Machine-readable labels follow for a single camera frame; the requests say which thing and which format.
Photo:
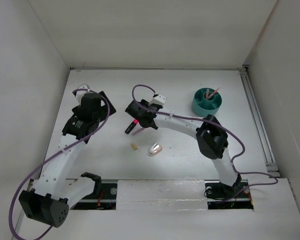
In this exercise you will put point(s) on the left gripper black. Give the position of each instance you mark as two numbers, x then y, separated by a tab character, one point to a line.
103	109

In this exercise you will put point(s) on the small yellow eraser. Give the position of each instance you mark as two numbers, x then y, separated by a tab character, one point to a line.
134	146

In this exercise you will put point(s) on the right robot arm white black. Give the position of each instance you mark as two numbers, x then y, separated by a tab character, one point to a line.
211	137

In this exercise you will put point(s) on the pink cap black highlighter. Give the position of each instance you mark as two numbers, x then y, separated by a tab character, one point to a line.
131	126

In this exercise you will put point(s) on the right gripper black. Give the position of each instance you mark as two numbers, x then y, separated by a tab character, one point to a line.
145	103

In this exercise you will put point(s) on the aluminium rail right side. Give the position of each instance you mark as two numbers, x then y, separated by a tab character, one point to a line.
270	161

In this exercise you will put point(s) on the teal round compartment organizer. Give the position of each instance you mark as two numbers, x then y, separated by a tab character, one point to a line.
203	107

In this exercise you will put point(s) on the orange pastel pen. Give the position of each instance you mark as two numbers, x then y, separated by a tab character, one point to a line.
207	93

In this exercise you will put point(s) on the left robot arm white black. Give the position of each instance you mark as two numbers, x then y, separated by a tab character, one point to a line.
51	196

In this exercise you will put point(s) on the purple pastel pen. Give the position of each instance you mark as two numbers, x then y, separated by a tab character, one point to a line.
137	131

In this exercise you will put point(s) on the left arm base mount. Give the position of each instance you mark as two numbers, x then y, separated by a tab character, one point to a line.
105	200

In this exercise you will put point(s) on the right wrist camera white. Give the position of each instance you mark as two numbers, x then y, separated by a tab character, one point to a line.
158	99

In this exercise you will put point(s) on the pink red pen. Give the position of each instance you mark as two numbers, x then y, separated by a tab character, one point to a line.
214	92

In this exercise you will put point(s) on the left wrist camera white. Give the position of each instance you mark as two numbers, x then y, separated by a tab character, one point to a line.
80	91

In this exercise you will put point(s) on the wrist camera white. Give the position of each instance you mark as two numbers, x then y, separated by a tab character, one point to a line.
80	91
158	99

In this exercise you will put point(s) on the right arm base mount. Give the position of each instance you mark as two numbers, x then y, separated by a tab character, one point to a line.
218	199

